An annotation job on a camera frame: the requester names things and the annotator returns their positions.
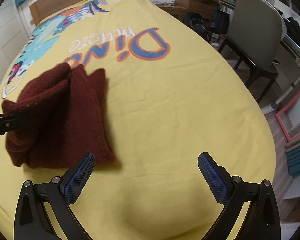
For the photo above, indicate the dark red knit sweater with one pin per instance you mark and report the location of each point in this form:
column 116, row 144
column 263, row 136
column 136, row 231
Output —
column 61, row 115

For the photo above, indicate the black backpack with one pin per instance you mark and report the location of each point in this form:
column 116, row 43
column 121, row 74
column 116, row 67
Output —
column 195, row 22

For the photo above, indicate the white wardrobe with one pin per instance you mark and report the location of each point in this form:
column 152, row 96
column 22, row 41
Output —
column 12, row 35

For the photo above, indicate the grey upholstered chair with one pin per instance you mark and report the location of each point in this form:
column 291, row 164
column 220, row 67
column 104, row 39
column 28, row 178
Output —
column 254, row 35

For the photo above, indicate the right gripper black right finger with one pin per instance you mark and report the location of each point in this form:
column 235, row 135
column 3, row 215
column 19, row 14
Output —
column 262, row 220

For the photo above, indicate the stack of folded teal cloths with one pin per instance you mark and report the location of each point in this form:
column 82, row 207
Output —
column 293, row 157

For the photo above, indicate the pink picture frame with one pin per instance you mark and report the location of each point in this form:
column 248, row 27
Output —
column 289, row 118

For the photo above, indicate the yellow dinosaur print bedspread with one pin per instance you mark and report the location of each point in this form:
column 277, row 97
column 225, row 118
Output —
column 169, row 97

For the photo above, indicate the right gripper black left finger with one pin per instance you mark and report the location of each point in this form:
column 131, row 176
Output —
column 31, row 218

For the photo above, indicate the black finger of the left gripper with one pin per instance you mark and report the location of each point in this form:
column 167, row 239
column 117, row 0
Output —
column 8, row 123

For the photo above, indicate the dark blue bag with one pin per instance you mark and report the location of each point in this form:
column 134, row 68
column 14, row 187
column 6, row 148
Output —
column 219, row 23

